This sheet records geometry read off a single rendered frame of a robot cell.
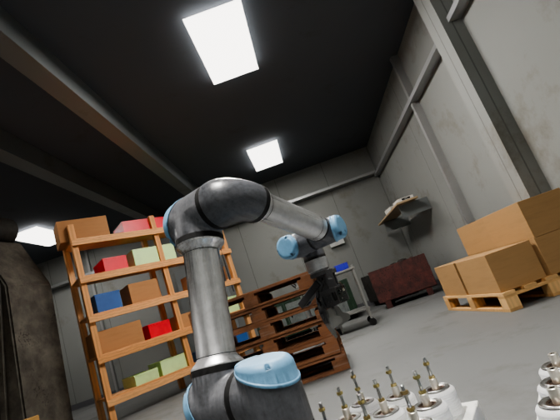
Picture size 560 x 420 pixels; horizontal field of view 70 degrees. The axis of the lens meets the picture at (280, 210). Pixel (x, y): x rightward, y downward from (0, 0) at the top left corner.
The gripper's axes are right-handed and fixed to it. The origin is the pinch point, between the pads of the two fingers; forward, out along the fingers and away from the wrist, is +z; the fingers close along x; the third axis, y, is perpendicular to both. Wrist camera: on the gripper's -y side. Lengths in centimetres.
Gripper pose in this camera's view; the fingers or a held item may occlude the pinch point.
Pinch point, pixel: (336, 332)
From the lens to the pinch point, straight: 137.6
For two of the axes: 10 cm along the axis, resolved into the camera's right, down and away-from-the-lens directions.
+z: 3.3, 9.2, -2.3
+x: 5.6, 0.0, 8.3
